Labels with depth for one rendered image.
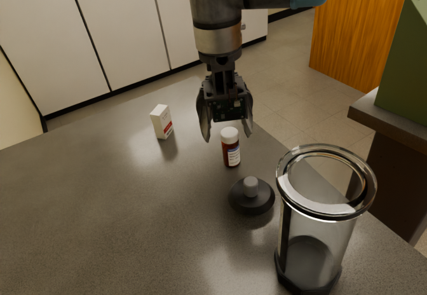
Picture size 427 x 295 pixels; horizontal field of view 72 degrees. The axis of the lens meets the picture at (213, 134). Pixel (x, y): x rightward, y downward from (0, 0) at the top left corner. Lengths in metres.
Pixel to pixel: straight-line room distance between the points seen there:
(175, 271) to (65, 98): 2.46
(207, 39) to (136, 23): 2.36
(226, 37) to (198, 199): 0.33
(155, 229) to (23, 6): 2.24
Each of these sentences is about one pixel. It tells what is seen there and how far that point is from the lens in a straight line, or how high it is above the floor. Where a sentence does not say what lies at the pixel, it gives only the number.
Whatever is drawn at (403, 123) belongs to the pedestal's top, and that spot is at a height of 0.94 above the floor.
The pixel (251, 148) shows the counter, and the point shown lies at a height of 0.94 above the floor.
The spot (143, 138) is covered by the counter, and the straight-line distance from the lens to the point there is 0.80.
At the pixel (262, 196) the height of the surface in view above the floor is 0.98.
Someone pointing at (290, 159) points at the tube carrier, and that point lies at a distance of 0.37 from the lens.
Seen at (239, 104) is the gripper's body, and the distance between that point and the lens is 0.49.
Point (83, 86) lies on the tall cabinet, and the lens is 2.86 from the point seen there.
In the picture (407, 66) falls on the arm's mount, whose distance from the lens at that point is 0.82.
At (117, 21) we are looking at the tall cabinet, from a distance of 2.75.
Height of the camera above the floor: 1.43
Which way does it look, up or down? 40 degrees down
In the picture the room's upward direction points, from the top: 8 degrees counter-clockwise
